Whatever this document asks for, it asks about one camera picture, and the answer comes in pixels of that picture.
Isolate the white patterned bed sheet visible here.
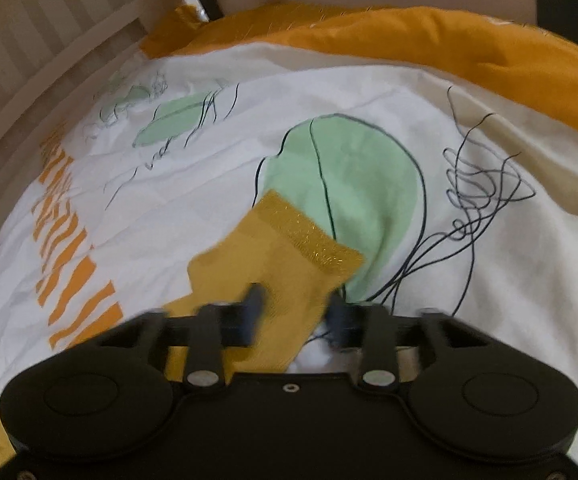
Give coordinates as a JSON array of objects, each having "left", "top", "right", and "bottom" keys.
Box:
[{"left": 0, "top": 41, "right": 578, "bottom": 480}]

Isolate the mustard yellow knit garment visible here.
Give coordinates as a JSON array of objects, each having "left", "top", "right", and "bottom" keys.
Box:
[{"left": 164, "top": 191, "right": 363, "bottom": 378}]

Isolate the orange blanket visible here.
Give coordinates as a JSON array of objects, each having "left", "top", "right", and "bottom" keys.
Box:
[{"left": 140, "top": 3, "right": 578, "bottom": 130}]

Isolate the white slatted bed rail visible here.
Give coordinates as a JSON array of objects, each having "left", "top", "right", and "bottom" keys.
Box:
[{"left": 0, "top": 0, "right": 250, "bottom": 231}]

